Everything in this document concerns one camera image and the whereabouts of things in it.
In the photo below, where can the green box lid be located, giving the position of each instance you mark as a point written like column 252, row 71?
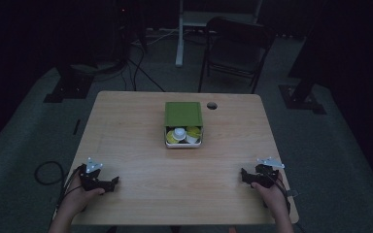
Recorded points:
column 183, row 114

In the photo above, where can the person's right hand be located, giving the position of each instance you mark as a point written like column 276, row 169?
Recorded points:
column 275, row 199

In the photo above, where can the black stand base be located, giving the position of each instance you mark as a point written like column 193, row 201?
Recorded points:
column 301, row 97
column 69, row 85

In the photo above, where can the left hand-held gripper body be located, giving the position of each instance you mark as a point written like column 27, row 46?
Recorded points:
column 90, row 181

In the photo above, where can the person's left hand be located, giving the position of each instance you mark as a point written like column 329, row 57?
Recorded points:
column 77, row 199

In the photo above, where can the black folding chair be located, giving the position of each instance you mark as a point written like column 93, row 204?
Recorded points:
column 236, row 48

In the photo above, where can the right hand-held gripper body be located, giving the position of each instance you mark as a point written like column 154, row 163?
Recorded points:
column 265, row 178

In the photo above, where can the white coffee capsule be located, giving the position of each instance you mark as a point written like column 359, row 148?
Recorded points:
column 179, row 133

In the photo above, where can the yellow-green coffee capsule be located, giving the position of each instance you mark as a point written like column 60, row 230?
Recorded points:
column 194, row 131
column 169, row 138

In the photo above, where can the white desk frame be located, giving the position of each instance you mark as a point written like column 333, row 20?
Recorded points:
column 187, row 19

